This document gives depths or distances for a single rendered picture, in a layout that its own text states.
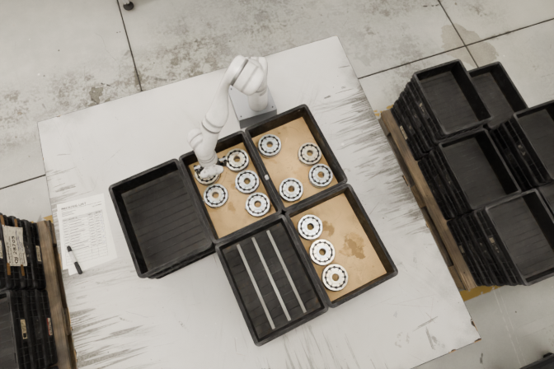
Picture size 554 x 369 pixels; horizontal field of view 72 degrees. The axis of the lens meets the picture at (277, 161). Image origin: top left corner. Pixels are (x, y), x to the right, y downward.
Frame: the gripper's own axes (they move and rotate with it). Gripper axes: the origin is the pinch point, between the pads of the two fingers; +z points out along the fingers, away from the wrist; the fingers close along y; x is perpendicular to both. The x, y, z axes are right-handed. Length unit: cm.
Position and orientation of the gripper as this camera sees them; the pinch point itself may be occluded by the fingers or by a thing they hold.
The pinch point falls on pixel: (213, 170)
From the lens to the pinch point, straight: 163.9
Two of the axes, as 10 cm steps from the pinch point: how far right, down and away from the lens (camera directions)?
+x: 3.3, 8.9, -3.1
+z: -0.2, 3.3, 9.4
